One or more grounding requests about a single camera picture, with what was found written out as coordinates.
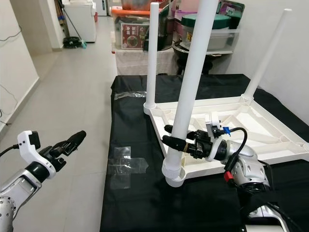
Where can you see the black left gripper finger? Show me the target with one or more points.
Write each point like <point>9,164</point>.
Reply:
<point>75,137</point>
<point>63,146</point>

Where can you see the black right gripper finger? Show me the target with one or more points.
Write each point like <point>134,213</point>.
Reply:
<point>169,128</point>
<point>174,141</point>

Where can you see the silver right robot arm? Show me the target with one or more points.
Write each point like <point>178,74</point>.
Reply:
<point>246,169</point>

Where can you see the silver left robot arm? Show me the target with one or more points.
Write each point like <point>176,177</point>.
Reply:
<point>19,193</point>

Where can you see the yellow rubber band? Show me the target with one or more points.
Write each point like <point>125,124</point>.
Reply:
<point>183,146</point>

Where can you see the square clear tape patch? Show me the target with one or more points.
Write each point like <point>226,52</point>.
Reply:
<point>125,166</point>

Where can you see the black round wok stand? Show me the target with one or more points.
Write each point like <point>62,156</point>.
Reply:
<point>181,60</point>

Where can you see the white plastic table top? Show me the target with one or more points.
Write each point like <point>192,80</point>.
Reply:
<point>270,125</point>

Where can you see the bench with white lace cloth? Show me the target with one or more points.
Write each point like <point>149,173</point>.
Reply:
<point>133,60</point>

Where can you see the black table cloth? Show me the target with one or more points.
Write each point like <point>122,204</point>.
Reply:
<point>135,212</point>

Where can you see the black plastic bag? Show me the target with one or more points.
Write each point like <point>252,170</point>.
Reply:
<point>166,38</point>

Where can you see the black floor mop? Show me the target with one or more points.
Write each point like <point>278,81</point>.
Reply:
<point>72,42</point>

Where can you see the clear plastic container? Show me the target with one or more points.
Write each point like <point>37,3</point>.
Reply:
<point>227,41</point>

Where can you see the white cabinet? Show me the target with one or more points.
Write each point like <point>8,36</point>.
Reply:
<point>79,21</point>

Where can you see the green pot with lid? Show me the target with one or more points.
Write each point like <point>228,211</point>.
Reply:
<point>222,21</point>

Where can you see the steel pot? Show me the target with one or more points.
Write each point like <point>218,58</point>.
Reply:
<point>135,4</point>

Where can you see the dark framed picture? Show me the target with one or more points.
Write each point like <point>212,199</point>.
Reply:
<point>231,8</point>

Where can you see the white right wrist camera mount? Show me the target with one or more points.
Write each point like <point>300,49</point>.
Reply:
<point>213,128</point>

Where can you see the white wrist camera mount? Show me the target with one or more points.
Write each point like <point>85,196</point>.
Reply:
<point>213,128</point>
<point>31,145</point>

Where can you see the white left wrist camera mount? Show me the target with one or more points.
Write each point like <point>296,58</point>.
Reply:
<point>31,145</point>

